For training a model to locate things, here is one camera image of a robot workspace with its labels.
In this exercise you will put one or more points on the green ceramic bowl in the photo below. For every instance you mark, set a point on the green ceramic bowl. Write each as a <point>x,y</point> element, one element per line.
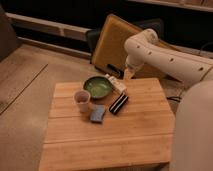
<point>99,87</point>

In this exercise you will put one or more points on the wooden table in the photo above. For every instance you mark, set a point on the wooden table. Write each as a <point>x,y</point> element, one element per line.
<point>141,133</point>

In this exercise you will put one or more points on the blue sponge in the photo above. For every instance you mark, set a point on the blue sponge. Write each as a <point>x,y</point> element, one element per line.
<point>97,114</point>

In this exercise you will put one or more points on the black striped eraser block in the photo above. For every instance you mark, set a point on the black striped eraser block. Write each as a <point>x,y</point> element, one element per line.
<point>118,103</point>

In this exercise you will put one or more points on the white small bottle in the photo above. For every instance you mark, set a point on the white small bottle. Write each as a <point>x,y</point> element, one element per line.
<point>118,86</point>

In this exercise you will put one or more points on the yellow cushioned chair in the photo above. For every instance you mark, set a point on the yellow cushioned chair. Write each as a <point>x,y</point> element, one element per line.
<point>107,43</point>

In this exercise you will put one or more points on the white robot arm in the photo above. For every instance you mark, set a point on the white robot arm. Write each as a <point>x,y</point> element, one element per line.
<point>192,144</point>

